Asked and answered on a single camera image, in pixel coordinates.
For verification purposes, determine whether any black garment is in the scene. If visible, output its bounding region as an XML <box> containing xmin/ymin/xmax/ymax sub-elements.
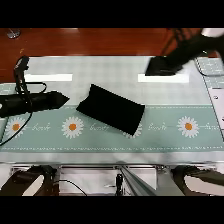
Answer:
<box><xmin>75</xmin><ymin>83</ymin><xmax>147</xmax><ymax>137</ymax></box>

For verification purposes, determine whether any silver frame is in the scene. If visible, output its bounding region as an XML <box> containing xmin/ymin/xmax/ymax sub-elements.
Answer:
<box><xmin>0</xmin><ymin>161</ymin><xmax>224</xmax><ymax>197</ymax></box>

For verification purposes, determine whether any black cable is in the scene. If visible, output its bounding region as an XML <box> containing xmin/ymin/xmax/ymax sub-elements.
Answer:
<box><xmin>53</xmin><ymin>179</ymin><xmax>88</xmax><ymax>197</ymax></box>
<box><xmin>0</xmin><ymin>81</ymin><xmax>48</xmax><ymax>147</ymax></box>

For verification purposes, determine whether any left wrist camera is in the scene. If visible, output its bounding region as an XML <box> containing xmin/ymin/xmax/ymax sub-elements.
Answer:
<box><xmin>13</xmin><ymin>55</ymin><xmax>31</xmax><ymax>95</ymax></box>

